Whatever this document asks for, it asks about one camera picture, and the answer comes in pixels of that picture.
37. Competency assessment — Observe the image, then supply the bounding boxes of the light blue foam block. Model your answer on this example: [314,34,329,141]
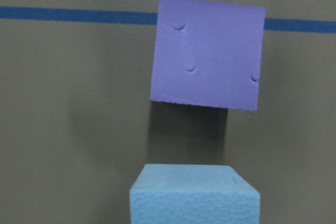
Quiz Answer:
[130,164,260,223]

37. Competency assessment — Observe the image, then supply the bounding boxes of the purple foam block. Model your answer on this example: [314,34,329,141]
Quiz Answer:
[150,0,266,111]

